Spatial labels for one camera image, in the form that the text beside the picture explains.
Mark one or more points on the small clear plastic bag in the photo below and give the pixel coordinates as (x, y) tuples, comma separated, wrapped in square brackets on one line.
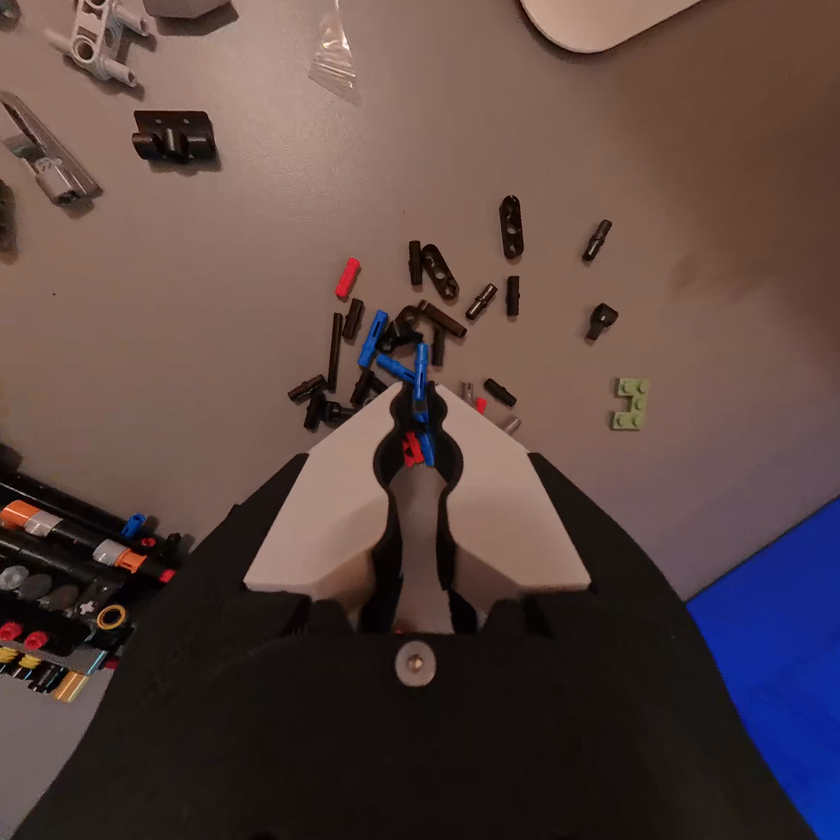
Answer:
[(334, 59)]

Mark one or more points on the dark grey lego panel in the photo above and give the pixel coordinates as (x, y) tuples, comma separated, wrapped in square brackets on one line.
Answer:
[(49, 154)]

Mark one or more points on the single black lego pin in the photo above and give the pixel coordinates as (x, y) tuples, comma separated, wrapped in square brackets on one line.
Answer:
[(596, 241)]

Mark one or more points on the black thin lego liftarm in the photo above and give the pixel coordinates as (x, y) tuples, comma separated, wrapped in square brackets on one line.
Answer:
[(439, 272), (511, 226)]

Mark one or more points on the blue box lid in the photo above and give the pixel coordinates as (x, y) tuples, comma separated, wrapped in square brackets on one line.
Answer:
[(781, 656)]

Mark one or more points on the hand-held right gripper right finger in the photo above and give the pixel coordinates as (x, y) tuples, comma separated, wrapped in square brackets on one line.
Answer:
[(512, 518)]

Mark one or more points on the black lego axle connector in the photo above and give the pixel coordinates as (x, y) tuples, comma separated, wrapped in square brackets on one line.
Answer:
[(600, 320)]

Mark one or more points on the red lego pin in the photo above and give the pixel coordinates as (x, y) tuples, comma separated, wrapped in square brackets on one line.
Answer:
[(348, 277)]

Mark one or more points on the pile of black lego pins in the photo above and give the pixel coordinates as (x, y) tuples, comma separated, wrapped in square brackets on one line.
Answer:
[(334, 354)]

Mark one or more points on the light grey lego pin connector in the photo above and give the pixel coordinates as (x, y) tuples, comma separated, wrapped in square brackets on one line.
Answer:
[(98, 39)]

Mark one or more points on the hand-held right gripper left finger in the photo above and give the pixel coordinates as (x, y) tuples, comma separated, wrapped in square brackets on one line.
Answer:
[(321, 518)]

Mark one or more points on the light green lego plate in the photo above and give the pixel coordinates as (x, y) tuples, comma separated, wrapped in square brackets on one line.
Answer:
[(631, 413)]

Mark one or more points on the blue lego pin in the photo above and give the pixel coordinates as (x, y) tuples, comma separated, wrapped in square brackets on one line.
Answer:
[(421, 394), (397, 369), (373, 338)]

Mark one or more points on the red lego bush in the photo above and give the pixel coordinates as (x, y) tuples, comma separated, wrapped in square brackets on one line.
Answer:
[(411, 451)]

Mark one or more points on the white monitor stand base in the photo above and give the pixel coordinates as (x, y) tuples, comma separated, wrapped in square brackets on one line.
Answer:
[(604, 23)]

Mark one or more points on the dark fuzzy object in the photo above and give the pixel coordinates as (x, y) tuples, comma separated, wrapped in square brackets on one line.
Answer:
[(6, 216)]

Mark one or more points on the black lego plate with clip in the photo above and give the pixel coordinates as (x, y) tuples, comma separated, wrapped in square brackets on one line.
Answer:
[(174, 134)]

